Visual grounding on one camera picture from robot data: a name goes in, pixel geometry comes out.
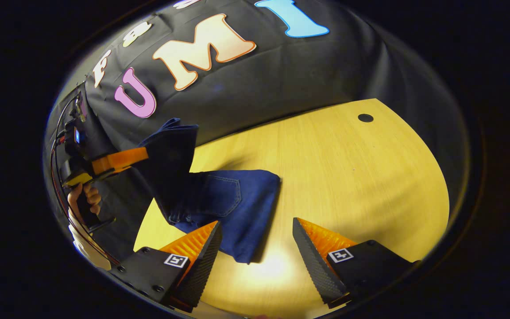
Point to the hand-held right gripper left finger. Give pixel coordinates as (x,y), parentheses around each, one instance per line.
(204,270)

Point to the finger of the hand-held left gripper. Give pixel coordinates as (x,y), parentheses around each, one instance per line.
(120,159)

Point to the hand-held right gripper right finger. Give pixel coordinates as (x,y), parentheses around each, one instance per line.
(314,266)

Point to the blue denim jeans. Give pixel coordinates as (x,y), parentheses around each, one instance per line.
(237,199)

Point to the black round table grommet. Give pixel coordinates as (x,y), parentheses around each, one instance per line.
(365,118)

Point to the black backdrop cloth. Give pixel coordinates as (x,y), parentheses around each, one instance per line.
(303,75)

